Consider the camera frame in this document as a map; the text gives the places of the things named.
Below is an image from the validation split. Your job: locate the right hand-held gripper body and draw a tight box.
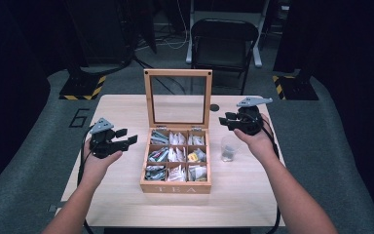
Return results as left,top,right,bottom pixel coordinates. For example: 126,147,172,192
235,96,274,137

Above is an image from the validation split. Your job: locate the black hazard-striped stand base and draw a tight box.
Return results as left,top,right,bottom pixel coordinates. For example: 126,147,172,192
58,71,108,101
271,74,319,101

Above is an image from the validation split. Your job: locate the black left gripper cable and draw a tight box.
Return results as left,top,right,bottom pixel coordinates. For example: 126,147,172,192
76,124,95,234

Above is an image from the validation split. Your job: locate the person's left hand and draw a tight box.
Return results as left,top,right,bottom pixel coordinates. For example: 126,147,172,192
78,138,124,189

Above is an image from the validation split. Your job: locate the black equipment cabinet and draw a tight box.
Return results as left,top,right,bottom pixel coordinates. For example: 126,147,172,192
62,0,134,67

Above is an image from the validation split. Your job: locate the person's right hand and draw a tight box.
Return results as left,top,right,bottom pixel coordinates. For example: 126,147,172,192
233,112,280,165

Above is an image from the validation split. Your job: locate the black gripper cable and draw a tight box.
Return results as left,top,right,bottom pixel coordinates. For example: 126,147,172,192
260,116,282,234
76,124,95,234

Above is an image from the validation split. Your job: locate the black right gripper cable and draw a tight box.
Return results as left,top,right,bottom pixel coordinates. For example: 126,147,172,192
260,116,282,234

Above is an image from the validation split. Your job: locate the black folding chair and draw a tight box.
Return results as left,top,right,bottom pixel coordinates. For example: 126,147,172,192
190,18,260,97

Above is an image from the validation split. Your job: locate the black floor cable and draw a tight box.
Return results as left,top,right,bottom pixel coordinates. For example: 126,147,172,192
131,56,188,96

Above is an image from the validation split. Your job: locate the pile of tea bags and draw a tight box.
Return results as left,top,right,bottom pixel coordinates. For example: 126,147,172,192
143,129,208,183

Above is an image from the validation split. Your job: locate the wooden tea box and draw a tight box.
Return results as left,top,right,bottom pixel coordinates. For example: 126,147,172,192
138,67,214,195

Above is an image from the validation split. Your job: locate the white floor cable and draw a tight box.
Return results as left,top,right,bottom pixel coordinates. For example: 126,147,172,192
135,0,190,52

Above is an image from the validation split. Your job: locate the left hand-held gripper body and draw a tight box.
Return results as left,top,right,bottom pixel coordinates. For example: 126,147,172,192
88,117,121,160

